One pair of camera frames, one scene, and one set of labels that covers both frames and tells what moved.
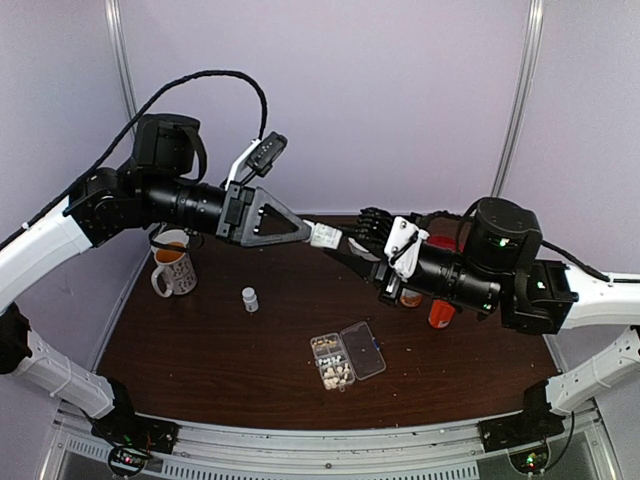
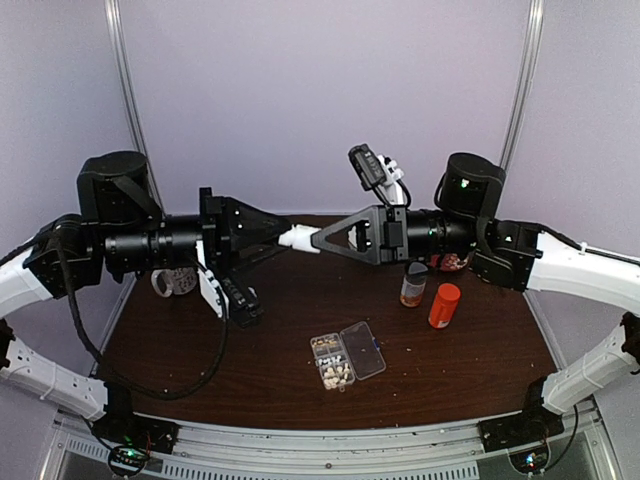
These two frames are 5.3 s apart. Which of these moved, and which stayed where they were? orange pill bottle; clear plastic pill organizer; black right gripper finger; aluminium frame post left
Moved: black right gripper finger
Stayed: aluminium frame post left; orange pill bottle; clear plastic pill organizer
